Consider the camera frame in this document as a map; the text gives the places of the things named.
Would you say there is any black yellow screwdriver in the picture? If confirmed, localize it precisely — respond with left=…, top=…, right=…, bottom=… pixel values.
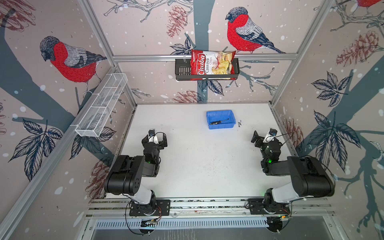
left=210, top=118, right=230, bottom=126

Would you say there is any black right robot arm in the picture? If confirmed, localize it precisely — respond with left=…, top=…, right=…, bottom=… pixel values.
left=251, top=128, right=335, bottom=214

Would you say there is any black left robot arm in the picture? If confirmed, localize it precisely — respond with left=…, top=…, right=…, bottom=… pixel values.
left=104, top=130, right=168, bottom=216

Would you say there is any blue plastic bin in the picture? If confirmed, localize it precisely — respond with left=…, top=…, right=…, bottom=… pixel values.
left=206, top=110, right=236, bottom=130

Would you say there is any red cassava chips bag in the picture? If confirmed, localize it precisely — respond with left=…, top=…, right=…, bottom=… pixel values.
left=191, top=50, right=236, bottom=76

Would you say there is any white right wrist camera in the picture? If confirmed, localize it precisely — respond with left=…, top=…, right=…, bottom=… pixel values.
left=263, top=134, right=275, bottom=143

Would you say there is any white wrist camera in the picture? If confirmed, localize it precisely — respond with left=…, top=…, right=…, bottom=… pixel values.
left=149, top=136, right=159, bottom=145
left=263, top=134, right=275, bottom=143

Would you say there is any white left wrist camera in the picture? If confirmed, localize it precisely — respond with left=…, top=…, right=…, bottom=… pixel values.
left=149, top=136, right=159, bottom=145

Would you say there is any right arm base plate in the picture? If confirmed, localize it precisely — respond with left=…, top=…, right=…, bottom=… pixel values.
left=247, top=198, right=291, bottom=215

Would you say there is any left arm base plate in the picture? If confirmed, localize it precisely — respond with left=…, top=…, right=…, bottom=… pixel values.
left=128, top=200, right=171, bottom=217

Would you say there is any white wire mesh shelf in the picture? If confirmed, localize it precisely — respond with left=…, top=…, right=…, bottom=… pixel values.
left=75, top=73, right=128, bottom=138

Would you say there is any aluminium mounting rail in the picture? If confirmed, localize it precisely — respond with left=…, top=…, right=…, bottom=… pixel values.
left=84, top=197, right=336, bottom=219

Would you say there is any black wall basket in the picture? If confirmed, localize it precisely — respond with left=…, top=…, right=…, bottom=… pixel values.
left=175, top=58, right=240, bottom=81

